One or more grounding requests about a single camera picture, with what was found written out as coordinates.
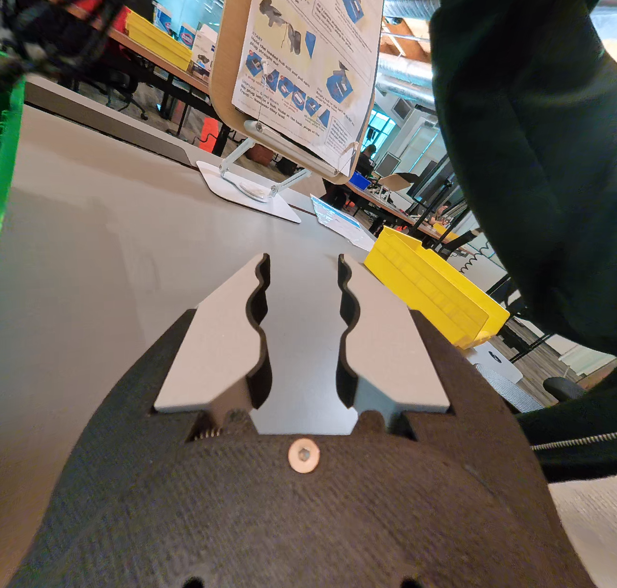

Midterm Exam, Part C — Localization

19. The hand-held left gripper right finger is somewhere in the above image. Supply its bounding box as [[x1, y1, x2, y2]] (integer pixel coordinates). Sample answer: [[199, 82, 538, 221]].
[[335, 254, 451, 427]]

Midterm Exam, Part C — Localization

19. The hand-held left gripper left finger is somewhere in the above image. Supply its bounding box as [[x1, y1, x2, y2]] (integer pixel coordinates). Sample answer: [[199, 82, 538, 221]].
[[153, 253, 273, 427]]

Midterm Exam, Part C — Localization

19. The yellow plastic bin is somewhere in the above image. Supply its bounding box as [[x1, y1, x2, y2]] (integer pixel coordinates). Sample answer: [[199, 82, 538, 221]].
[[124, 10, 194, 71], [364, 225, 511, 350]]

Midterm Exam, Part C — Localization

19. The green plastic bin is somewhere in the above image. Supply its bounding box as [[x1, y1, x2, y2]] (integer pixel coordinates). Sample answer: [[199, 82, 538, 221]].
[[0, 74, 26, 236]]

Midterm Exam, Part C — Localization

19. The person's right forearm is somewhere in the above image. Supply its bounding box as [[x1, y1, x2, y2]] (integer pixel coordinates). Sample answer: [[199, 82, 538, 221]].
[[428, 0, 617, 357]]

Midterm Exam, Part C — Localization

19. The grey desk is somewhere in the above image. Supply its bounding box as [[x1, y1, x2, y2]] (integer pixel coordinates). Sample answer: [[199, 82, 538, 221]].
[[0, 76, 483, 588]]

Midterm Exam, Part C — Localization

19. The white paper sheet blue border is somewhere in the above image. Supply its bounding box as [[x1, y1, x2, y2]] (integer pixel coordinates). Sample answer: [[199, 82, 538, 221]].
[[310, 194, 378, 252]]

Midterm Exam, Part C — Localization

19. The wooden workbench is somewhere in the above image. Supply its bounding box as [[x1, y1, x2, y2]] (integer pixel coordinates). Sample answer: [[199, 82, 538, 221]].
[[0, 0, 215, 131], [344, 180, 480, 256]]

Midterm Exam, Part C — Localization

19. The brown cardboard flag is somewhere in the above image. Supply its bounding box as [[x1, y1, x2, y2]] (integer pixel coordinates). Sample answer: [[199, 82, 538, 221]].
[[380, 171, 421, 194]]

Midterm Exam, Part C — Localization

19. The person's dark green jacket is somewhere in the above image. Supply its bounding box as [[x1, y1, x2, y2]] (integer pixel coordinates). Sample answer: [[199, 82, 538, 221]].
[[516, 383, 617, 484]]

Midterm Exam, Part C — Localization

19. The person's cream sweater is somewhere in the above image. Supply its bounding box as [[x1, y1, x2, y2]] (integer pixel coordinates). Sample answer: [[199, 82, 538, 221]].
[[547, 476, 617, 588]]

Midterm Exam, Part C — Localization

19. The white carton box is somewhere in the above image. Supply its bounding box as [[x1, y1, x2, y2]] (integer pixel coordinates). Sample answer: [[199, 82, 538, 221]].
[[190, 24, 220, 78]]

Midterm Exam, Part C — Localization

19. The cardboard instruction board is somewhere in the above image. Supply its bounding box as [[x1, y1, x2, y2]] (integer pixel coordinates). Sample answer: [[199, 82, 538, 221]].
[[209, 0, 389, 186]]

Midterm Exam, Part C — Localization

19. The black coiled cable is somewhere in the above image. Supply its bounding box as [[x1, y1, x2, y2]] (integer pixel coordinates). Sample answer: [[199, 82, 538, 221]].
[[452, 246, 480, 273]]

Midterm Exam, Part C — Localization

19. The spiral metal duct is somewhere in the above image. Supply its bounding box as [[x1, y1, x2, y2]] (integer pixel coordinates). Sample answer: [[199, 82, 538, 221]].
[[375, 0, 442, 109]]

